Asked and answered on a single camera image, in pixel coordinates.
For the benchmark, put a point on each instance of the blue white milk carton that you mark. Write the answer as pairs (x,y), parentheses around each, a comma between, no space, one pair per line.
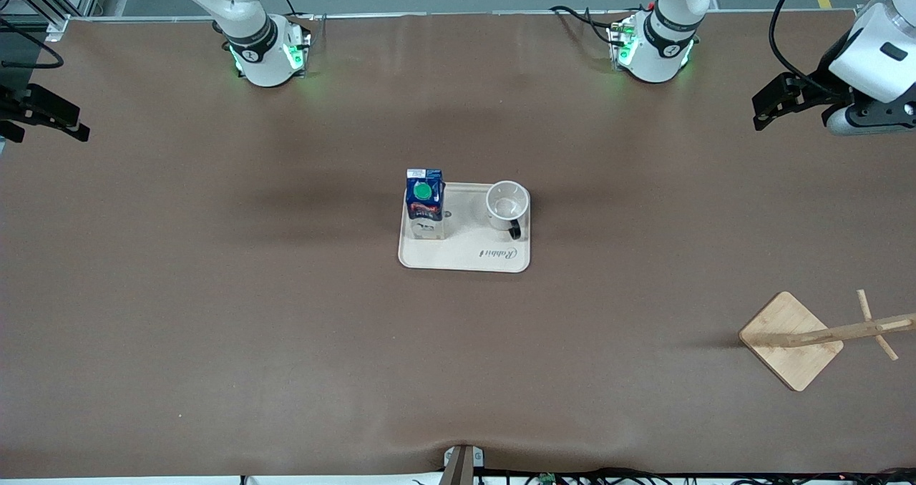
(424,206)

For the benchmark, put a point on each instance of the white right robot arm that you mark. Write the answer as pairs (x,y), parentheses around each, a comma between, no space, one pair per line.
(252,38)

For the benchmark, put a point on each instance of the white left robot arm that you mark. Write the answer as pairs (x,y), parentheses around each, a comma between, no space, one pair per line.
(658,41)

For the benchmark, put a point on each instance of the wooden cup rack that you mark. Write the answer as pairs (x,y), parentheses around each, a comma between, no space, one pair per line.
(791,349)

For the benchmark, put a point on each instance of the beige plastic tray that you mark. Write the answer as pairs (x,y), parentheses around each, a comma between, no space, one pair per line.
(465,252)

